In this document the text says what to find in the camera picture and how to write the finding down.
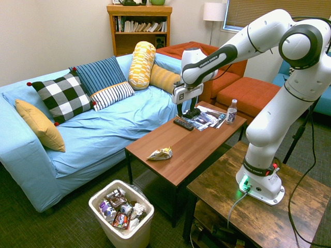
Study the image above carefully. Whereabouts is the row of books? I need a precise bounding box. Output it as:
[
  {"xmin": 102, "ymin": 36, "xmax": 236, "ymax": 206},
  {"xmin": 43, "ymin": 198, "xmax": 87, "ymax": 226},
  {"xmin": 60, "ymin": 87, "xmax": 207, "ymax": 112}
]
[{"xmin": 114, "ymin": 15, "xmax": 168, "ymax": 34}]

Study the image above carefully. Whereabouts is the dark photo cover magazine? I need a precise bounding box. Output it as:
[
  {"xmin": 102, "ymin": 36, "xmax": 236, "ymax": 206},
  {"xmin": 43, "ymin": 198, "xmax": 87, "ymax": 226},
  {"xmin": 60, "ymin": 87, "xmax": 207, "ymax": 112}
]
[{"xmin": 177, "ymin": 104, "xmax": 221, "ymax": 132}]

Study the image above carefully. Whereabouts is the light blue covered sofa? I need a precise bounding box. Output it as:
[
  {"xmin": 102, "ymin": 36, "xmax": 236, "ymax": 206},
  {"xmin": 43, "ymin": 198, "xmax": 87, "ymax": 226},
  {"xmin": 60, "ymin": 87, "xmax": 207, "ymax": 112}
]
[{"xmin": 0, "ymin": 53, "xmax": 189, "ymax": 213}]

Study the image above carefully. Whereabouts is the yellow white chip bag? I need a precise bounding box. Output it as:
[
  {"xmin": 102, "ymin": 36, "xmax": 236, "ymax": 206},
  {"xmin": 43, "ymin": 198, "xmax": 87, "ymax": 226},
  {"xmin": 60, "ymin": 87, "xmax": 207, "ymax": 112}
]
[{"xmin": 146, "ymin": 146, "xmax": 173, "ymax": 161}]

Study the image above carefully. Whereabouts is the crumpled white paper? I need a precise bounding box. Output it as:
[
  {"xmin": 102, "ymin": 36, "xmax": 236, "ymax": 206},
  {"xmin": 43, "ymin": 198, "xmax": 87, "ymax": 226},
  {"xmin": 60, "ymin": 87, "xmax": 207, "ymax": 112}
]
[{"xmin": 132, "ymin": 203, "xmax": 147, "ymax": 215}]

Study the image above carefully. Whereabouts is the teal chair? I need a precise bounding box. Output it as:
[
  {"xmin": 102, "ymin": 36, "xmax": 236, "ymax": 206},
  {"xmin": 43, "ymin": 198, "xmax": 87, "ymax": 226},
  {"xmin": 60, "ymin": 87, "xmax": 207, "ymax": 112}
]
[{"xmin": 272, "ymin": 50, "xmax": 331, "ymax": 117}]

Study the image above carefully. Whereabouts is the white plastic trash bin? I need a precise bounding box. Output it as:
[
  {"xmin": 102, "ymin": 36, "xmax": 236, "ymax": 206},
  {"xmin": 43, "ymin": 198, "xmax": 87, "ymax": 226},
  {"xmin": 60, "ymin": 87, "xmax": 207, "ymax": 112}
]
[{"xmin": 88, "ymin": 179, "xmax": 155, "ymax": 248}]

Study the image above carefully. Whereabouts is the black game controller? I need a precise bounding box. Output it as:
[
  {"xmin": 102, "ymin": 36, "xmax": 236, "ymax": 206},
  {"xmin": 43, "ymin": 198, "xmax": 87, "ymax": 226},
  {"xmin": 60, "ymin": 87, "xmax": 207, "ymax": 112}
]
[{"xmin": 182, "ymin": 107, "xmax": 201, "ymax": 120}]

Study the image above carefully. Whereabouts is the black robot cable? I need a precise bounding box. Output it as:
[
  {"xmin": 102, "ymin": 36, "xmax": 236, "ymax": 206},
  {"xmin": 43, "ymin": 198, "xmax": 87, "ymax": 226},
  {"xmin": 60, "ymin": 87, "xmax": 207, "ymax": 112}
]
[{"xmin": 287, "ymin": 15, "xmax": 331, "ymax": 245}]

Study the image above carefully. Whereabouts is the floor vent grille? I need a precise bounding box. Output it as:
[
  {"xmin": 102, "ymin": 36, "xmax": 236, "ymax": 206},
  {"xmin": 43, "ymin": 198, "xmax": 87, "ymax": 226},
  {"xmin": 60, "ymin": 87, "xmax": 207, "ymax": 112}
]
[{"xmin": 133, "ymin": 169, "xmax": 159, "ymax": 192}]

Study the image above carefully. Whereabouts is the wooden coffee table black frame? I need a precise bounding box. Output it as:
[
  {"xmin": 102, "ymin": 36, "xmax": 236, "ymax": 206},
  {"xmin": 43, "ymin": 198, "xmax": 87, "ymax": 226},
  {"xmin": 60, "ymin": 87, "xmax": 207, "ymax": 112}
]
[{"xmin": 125, "ymin": 100, "xmax": 248, "ymax": 228}]

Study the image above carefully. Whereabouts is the black tv remote control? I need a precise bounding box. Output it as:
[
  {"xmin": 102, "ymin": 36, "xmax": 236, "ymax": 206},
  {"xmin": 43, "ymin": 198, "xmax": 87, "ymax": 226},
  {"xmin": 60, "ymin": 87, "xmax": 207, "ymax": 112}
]
[{"xmin": 173, "ymin": 117, "xmax": 194, "ymax": 132}]

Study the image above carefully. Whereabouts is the white shade floor lamp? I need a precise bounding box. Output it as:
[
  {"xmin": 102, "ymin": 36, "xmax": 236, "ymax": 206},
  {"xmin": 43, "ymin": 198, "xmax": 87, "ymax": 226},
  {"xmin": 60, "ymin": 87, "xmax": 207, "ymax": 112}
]
[{"xmin": 203, "ymin": 2, "xmax": 228, "ymax": 47}]

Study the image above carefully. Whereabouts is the plain mustard yellow pillow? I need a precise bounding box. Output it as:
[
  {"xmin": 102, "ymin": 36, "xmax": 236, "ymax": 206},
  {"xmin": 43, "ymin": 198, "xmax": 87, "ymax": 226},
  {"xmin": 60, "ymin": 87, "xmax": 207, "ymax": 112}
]
[{"xmin": 14, "ymin": 99, "xmax": 66, "ymax": 153}]

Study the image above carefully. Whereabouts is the silver drink can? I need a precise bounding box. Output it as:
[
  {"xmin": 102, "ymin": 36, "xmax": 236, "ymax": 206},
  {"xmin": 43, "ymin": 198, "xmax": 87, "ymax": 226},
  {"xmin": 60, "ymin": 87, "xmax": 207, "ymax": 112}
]
[{"xmin": 119, "ymin": 203, "xmax": 134, "ymax": 215}]

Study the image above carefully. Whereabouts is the orange ottoman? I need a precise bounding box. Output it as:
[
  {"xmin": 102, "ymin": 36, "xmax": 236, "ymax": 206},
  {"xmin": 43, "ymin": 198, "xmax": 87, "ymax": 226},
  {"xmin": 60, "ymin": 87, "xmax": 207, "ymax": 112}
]
[{"xmin": 215, "ymin": 76, "xmax": 281, "ymax": 125}]

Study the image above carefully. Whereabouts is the clear plastic water bottle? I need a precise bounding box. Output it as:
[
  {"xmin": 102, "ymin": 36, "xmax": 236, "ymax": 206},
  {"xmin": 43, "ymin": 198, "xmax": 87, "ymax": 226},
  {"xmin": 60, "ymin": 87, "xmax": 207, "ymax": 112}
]
[{"xmin": 225, "ymin": 99, "xmax": 238, "ymax": 126}]

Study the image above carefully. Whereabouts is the black white checkered pillow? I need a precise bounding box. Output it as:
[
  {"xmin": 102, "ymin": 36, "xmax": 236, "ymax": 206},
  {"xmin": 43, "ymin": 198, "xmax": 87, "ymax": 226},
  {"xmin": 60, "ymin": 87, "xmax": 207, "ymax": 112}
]
[{"xmin": 26, "ymin": 67, "xmax": 97, "ymax": 127}]

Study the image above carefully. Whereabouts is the purple label plastic bottle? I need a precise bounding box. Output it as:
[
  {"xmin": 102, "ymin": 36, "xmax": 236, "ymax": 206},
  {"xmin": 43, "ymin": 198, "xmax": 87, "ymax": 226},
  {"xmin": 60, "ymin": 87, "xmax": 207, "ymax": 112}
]
[{"xmin": 99, "ymin": 200, "xmax": 117, "ymax": 223}]

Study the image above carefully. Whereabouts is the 425 Business magazine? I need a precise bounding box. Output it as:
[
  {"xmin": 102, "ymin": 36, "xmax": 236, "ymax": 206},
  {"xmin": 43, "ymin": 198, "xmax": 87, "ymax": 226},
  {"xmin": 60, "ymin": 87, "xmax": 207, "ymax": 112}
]
[{"xmin": 206, "ymin": 111, "xmax": 228, "ymax": 127}]

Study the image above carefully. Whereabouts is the orange armchair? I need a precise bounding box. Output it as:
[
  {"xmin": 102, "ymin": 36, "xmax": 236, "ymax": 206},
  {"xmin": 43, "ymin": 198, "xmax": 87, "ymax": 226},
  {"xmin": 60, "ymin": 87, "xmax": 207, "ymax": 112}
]
[{"xmin": 156, "ymin": 41, "xmax": 248, "ymax": 105}]

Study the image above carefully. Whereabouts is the blue striped pillow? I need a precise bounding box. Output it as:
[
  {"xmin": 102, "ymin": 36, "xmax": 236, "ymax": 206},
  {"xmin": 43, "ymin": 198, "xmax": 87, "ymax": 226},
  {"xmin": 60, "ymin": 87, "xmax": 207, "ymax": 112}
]
[{"xmin": 68, "ymin": 55, "xmax": 128, "ymax": 98}]

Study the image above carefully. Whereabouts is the red snack wrapper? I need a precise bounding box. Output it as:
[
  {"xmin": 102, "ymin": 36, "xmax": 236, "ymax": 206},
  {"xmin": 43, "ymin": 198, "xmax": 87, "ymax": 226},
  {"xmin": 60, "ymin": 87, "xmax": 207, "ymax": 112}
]
[{"xmin": 112, "ymin": 211, "xmax": 131, "ymax": 230}]

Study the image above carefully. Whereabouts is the brown chocolate wrapper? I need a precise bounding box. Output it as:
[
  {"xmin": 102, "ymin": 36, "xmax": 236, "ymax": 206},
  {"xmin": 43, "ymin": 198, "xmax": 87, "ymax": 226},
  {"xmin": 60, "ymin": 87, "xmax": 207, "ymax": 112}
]
[{"xmin": 104, "ymin": 188, "xmax": 128, "ymax": 207}]

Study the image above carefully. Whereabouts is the black power brick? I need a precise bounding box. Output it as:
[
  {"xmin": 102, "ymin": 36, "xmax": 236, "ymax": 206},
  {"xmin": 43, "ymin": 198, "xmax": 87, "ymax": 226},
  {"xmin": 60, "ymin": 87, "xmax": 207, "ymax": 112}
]
[{"xmin": 210, "ymin": 224, "xmax": 235, "ymax": 240}]

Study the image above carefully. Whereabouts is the black camera tripod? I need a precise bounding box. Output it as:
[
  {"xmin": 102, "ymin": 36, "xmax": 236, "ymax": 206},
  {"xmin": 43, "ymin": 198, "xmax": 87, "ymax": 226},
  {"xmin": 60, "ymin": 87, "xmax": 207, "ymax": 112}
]
[{"xmin": 283, "ymin": 98, "xmax": 321, "ymax": 165}]

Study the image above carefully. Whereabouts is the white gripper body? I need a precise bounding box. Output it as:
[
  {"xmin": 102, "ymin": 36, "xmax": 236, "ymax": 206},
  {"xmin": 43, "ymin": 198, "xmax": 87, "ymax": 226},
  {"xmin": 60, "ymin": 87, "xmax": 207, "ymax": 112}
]
[{"xmin": 172, "ymin": 82, "xmax": 204, "ymax": 105}]

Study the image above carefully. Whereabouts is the rustic dark wood robot table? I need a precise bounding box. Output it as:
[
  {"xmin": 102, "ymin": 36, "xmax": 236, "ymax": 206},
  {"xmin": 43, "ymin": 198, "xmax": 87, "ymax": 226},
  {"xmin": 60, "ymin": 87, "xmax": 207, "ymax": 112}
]
[{"xmin": 182, "ymin": 141, "xmax": 331, "ymax": 248}]

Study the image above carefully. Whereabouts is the grey base cable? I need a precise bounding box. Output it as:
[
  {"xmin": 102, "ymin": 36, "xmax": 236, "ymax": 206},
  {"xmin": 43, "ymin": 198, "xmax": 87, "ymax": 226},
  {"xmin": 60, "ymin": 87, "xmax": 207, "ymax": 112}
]
[{"xmin": 227, "ymin": 191, "xmax": 249, "ymax": 229}]

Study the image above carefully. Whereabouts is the window with brown blinds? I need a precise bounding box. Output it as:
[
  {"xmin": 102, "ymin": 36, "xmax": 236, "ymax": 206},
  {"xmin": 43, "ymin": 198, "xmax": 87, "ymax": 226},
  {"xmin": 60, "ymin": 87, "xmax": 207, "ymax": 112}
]
[{"xmin": 223, "ymin": 0, "xmax": 331, "ymax": 31}]

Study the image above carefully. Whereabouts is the white navy striped pillow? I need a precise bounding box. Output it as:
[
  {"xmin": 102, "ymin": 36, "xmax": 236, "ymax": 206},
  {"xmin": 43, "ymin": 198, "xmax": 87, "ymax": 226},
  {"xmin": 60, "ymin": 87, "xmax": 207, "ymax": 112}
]
[{"xmin": 89, "ymin": 81, "xmax": 136, "ymax": 112}]

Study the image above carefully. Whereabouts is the wooden bookshelf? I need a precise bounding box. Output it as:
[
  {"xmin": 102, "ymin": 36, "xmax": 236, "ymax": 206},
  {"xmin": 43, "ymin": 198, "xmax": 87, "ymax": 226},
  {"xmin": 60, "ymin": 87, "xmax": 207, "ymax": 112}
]
[{"xmin": 106, "ymin": 4, "xmax": 173, "ymax": 57}]

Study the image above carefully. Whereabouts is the yellow white patterned bolster pillow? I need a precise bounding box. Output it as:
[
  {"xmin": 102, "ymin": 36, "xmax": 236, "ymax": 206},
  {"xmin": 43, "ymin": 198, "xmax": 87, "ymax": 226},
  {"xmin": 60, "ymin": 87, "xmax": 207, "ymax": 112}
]
[{"xmin": 127, "ymin": 40, "xmax": 157, "ymax": 90}]

